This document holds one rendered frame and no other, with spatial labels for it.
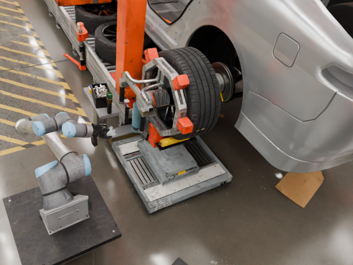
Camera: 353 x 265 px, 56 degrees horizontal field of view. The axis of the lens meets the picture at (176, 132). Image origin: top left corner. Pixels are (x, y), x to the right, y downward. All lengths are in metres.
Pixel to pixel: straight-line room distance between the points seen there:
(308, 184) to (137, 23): 2.12
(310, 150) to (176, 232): 1.20
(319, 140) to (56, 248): 1.69
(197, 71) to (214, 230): 1.28
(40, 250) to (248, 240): 1.53
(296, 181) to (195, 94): 1.59
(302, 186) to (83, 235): 2.03
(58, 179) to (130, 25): 1.19
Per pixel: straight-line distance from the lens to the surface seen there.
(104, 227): 2.32
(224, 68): 2.61
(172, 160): 2.82
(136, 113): 2.51
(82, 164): 2.26
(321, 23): 1.92
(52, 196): 2.21
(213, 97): 2.23
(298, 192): 3.29
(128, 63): 2.70
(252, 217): 2.94
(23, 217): 2.43
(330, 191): 3.49
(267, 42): 2.10
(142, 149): 2.97
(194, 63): 2.24
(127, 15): 2.51
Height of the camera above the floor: 2.29
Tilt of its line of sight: 42 degrees down
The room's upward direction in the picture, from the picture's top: 11 degrees clockwise
